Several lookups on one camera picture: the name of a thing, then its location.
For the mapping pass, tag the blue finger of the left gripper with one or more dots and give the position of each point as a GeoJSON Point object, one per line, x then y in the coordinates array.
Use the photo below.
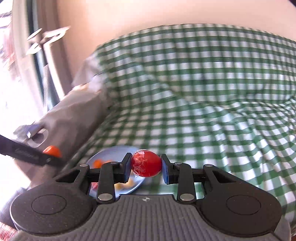
{"type": "Point", "coordinates": [27, 154]}

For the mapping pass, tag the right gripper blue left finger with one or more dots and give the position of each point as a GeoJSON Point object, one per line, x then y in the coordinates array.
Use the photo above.
{"type": "Point", "coordinates": [112, 173]}

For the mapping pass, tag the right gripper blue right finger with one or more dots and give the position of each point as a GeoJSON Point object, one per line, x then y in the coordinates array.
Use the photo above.
{"type": "Point", "coordinates": [180, 174]}

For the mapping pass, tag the orange fruit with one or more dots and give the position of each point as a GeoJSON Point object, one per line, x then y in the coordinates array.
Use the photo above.
{"type": "Point", "coordinates": [97, 163]}

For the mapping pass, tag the small red fruit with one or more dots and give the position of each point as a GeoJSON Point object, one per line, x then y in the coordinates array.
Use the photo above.
{"type": "Point", "coordinates": [146, 163]}

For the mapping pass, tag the orange-red fruit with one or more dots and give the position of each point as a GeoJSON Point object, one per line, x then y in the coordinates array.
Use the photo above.
{"type": "Point", "coordinates": [52, 151]}

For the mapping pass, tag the black smartphone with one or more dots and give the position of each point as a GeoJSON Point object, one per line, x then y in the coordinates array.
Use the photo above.
{"type": "Point", "coordinates": [28, 131]}

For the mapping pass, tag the grey sofa armrest cover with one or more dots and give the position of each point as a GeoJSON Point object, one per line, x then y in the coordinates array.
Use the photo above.
{"type": "Point", "coordinates": [70, 124]}

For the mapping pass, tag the green checkered cloth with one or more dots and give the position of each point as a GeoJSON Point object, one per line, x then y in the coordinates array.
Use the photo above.
{"type": "Point", "coordinates": [204, 94]}

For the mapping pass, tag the window frame with curtain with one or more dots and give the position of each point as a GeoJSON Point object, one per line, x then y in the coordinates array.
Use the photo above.
{"type": "Point", "coordinates": [33, 57]}

